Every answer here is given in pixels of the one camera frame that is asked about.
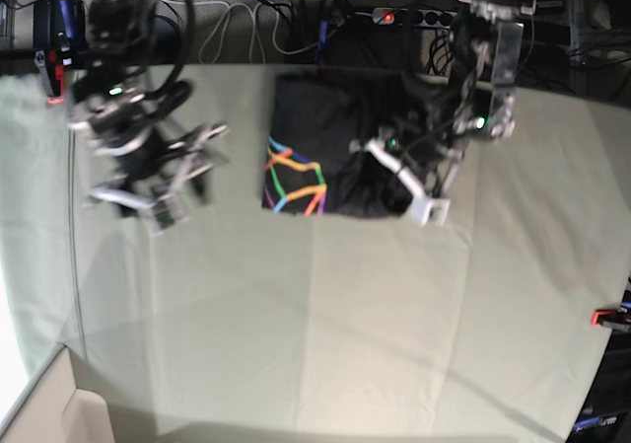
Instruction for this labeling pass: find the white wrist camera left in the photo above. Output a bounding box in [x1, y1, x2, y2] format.
[408, 196, 451, 226]

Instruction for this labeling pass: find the black power strip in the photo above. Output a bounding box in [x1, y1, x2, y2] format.
[370, 7, 456, 30]

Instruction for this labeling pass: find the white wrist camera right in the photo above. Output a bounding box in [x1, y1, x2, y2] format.
[139, 195, 189, 237]

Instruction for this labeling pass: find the red black table clamp right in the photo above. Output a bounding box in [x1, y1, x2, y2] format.
[591, 302, 630, 333]

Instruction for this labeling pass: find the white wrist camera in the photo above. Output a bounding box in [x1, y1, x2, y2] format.
[139, 195, 189, 237]
[408, 196, 451, 226]

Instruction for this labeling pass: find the black device box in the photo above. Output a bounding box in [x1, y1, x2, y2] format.
[33, 0, 88, 69]

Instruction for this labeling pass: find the light green table cloth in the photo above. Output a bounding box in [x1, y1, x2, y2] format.
[1, 65, 630, 442]

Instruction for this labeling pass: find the beige cardboard box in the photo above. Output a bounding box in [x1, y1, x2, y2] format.
[1, 344, 115, 443]

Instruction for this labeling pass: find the black t-shirt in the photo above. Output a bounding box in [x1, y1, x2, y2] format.
[260, 70, 410, 220]

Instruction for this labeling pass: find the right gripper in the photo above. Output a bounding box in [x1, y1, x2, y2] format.
[88, 123, 229, 216]

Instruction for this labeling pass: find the white looped cable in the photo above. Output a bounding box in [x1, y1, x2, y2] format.
[196, 0, 321, 64]

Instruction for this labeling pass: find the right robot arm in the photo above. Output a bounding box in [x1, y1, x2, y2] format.
[68, 0, 228, 229]

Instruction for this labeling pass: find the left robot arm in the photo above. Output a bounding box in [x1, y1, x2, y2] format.
[344, 0, 536, 212]

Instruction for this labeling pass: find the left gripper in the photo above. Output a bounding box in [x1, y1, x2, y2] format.
[348, 131, 466, 201]

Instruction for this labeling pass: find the red black table clamp left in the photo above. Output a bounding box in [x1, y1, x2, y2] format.
[34, 49, 64, 105]

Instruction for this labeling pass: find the red black table clamp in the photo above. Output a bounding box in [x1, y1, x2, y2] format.
[591, 302, 630, 333]
[34, 49, 64, 105]

